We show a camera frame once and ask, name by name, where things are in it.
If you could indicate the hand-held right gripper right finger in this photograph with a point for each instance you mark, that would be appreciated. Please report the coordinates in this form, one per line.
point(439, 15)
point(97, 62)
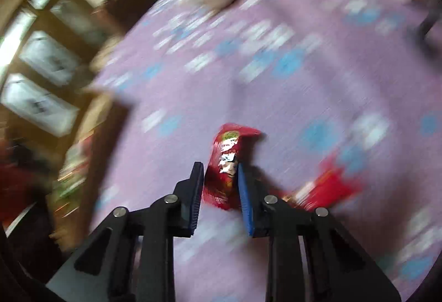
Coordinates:
point(244, 205)

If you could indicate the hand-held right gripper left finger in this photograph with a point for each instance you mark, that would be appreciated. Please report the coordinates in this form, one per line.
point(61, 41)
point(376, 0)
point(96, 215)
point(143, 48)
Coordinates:
point(195, 198)

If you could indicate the red snack packet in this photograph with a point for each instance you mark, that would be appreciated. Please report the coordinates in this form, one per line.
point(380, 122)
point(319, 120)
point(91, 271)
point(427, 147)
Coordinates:
point(328, 189)
point(224, 150)

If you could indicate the cardboard box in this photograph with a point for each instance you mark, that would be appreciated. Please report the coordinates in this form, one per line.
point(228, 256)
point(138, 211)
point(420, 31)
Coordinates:
point(100, 122)

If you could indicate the purple floral tablecloth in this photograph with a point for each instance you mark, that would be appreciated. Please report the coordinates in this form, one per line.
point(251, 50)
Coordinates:
point(310, 80)

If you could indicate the wooden glazed door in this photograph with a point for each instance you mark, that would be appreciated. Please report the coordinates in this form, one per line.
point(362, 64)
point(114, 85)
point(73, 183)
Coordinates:
point(45, 56)

